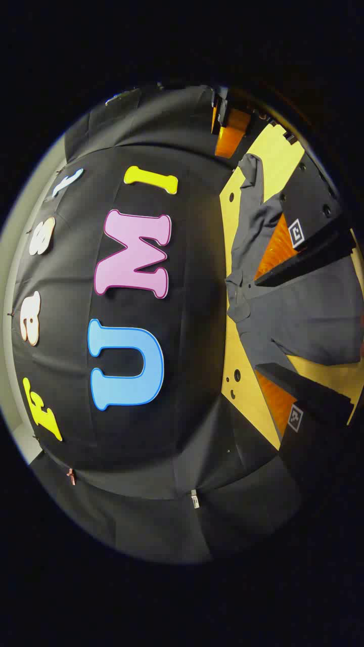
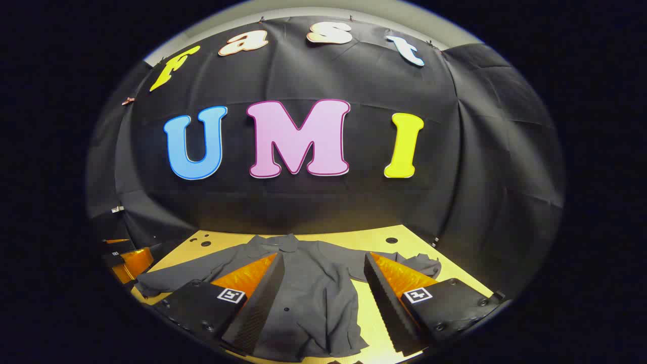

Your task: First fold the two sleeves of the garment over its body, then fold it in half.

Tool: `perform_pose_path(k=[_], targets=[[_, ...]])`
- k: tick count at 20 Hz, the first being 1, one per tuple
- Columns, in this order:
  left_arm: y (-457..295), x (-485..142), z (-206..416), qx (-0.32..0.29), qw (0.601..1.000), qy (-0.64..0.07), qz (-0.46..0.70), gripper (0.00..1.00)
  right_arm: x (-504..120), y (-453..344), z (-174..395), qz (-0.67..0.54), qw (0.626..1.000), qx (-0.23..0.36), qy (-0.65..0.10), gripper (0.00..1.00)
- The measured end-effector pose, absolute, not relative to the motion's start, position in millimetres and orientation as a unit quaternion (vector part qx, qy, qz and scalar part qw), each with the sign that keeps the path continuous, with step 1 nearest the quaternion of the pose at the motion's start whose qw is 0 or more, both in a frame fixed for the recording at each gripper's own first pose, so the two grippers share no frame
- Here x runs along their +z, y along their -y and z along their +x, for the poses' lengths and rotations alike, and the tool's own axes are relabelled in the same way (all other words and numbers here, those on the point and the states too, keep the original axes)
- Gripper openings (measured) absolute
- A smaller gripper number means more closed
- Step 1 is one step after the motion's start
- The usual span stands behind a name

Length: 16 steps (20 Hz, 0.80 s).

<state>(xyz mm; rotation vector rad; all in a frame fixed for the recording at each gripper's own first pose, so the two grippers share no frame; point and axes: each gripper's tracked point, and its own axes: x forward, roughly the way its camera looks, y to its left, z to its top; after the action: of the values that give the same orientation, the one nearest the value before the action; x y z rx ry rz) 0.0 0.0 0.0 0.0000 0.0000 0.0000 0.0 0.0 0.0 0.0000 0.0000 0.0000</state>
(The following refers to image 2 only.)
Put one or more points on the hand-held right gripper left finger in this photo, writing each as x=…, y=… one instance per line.
x=263, y=303

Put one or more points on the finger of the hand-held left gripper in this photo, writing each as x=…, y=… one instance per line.
x=119, y=245
x=134, y=263

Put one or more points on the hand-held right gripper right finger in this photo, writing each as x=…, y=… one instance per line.
x=386, y=308

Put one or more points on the grey button-up shirt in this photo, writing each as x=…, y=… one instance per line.
x=318, y=288

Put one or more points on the black backdrop cloth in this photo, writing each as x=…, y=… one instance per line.
x=313, y=207

